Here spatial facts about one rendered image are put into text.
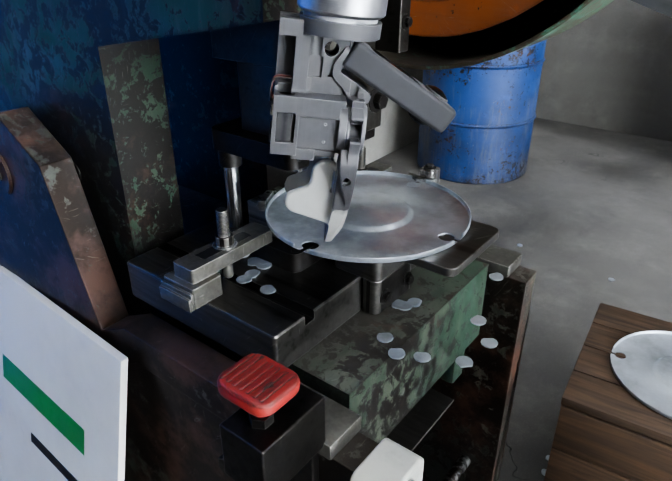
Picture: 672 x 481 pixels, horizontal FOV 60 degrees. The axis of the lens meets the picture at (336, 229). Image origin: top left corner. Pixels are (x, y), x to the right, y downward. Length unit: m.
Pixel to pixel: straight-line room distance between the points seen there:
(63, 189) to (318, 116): 0.53
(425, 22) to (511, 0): 0.16
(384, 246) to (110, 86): 0.43
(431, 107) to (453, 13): 0.56
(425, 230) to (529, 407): 1.00
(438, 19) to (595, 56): 3.06
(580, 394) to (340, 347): 0.59
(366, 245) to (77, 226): 0.45
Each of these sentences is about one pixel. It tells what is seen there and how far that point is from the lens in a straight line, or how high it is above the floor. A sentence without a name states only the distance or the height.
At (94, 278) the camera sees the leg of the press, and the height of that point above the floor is 0.66.
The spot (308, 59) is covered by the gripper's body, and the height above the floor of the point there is 1.04.
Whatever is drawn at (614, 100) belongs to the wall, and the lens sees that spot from 4.13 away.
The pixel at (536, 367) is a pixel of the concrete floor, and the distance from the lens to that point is 1.86.
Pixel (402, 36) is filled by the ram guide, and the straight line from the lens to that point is 0.84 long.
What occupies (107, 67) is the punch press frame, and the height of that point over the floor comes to 0.98.
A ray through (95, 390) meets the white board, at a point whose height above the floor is 0.51.
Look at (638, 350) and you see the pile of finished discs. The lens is 1.41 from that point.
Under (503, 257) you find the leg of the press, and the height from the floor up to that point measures 0.64.
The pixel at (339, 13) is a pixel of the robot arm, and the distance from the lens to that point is 0.49.
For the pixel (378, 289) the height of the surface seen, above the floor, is 0.69.
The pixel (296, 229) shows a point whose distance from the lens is 0.79.
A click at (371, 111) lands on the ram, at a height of 0.92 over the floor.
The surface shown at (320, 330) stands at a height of 0.67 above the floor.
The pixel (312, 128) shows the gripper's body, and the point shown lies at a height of 0.99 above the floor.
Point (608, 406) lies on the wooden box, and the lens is 1.25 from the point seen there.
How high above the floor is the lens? 1.14
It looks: 27 degrees down
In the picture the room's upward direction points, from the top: straight up
